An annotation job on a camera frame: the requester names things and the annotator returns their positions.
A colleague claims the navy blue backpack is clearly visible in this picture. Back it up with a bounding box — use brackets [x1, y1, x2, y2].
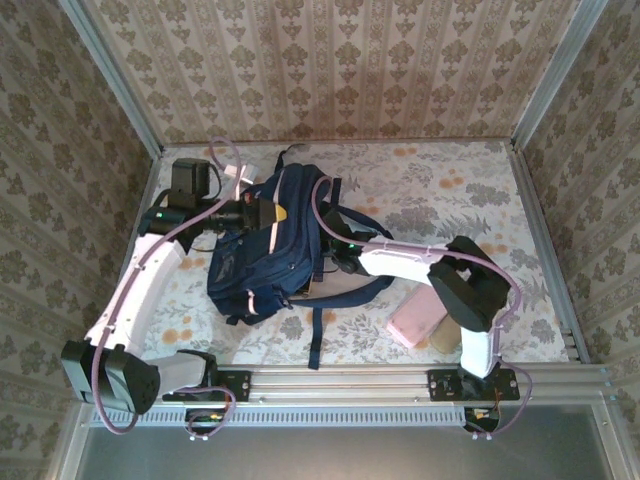
[206, 143, 397, 371]

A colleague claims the pink pencil case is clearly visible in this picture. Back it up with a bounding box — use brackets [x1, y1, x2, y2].
[387, 287, 449, 350]

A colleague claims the grey metal shelf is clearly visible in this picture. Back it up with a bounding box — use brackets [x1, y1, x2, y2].
[74, 402, 621, 480]

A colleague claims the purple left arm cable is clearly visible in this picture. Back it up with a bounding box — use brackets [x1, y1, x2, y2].
[92, 137, 246, 442]

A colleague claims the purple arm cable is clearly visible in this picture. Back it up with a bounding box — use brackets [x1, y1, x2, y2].
[92, 137, 246, 442]
[312, 175, 534, 442]

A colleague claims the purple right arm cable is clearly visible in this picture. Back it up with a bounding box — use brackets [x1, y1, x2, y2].
[312, 175, 534, 442]

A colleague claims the aluminium side rail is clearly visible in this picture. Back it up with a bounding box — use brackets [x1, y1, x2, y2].
[94, 149, 164, 366]
[508, 142, 594, 365]

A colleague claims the aluminium corner post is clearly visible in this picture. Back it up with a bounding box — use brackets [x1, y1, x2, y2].
[58, 0, 165, 157]
[510, 0, 610, 151]

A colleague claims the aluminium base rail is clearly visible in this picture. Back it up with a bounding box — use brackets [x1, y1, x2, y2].
[77, 363, 611, 404]

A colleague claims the slotted grey cable duct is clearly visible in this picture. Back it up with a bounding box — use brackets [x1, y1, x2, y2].
[89, 403, 474, 427]

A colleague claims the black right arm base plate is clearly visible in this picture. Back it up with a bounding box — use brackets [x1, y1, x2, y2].
[427, 368, 521, 403]

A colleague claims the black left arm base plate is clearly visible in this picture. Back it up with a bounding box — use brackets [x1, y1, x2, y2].
[214, 370, 253, 403]

